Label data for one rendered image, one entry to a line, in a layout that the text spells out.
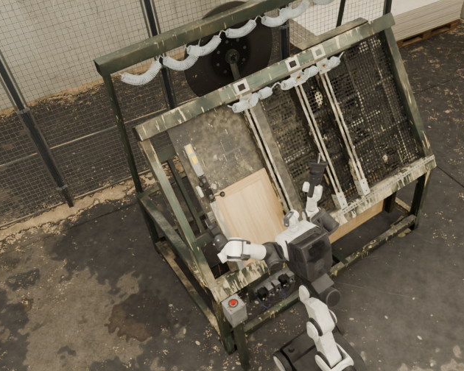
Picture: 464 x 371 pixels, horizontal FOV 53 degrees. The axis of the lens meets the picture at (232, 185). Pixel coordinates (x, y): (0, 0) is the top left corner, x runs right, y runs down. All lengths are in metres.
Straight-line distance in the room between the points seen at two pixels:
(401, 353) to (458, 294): 0.77
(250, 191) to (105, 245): 2.14
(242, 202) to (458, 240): 2.33
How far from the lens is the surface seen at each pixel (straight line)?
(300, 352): 3.75
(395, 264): 4.50
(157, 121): 2.95
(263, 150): 3.24
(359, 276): 4.38
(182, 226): 3.07
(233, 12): 3.49
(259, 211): 3.31
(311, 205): 3.18
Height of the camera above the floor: 3.56
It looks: 43 degrees down
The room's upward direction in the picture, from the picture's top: 9 degrees counter-clockwise
